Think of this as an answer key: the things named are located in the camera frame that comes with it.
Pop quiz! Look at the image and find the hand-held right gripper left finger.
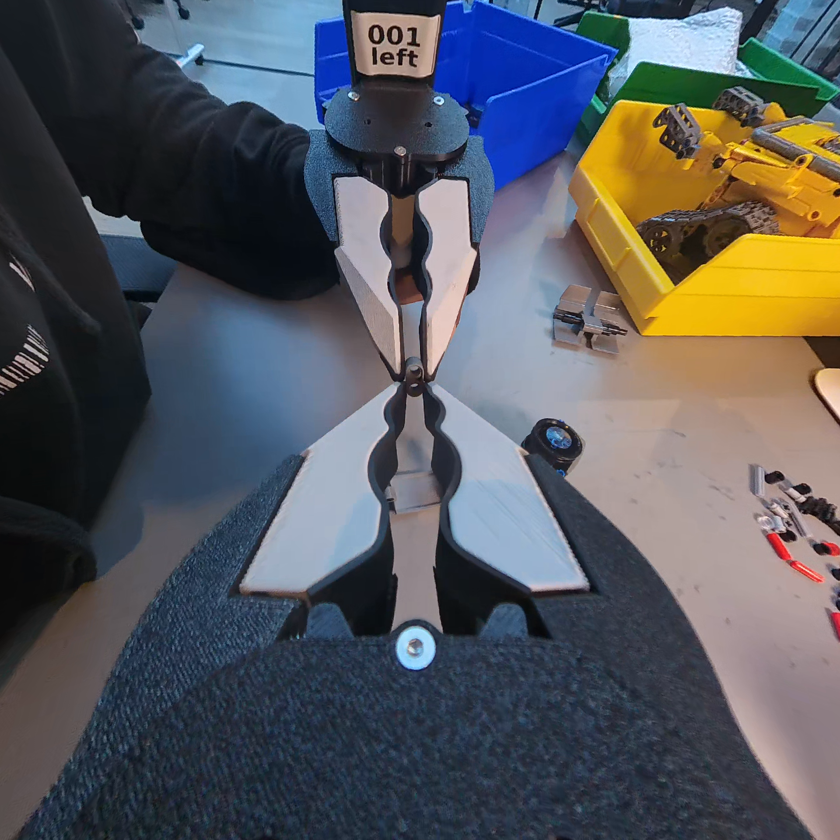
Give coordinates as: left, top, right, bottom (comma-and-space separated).
238, 382, 409, 636

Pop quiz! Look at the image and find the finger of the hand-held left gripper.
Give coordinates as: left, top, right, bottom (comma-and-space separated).
333, 176, 404, 382
415, 178, 481, 382

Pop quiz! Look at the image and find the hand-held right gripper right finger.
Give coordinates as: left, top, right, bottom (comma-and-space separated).
423, 382, 591, 636

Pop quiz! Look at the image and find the grey curved toy panel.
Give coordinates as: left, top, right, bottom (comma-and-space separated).
386, 469, 442, 514

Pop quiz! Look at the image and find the person's left forearm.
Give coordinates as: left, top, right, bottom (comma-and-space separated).
0, 0, 342, 301

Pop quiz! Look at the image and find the black toy lens assembly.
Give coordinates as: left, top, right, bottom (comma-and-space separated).
521, 418, 585, 476

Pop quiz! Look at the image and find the grey toy brick assembly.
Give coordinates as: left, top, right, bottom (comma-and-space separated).
553, 283, 629, 355

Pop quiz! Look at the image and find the blue storage bin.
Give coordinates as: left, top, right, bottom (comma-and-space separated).
314, 0, 619, 193

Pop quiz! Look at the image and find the green storage bin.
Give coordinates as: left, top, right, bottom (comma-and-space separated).
736, 36, 840, 101
576, 10, 818, 147

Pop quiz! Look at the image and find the person's black hoodie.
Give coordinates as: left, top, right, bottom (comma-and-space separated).
0, 39, 153, 683

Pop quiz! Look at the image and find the pile of small toy parts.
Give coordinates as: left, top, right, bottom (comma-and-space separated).
748, 462, 840, 641

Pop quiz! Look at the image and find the white bubble wrap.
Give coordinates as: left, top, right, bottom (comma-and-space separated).
607, 10, 746, 99

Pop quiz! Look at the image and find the yellow storage bin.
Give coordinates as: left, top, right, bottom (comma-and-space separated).
567, 98, 840, 337

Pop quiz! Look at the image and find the yellow toy excavator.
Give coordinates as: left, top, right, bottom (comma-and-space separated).
635, 85, 840, 277

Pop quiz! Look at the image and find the white rounded board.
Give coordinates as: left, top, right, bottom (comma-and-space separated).
812, 367, 840, 424

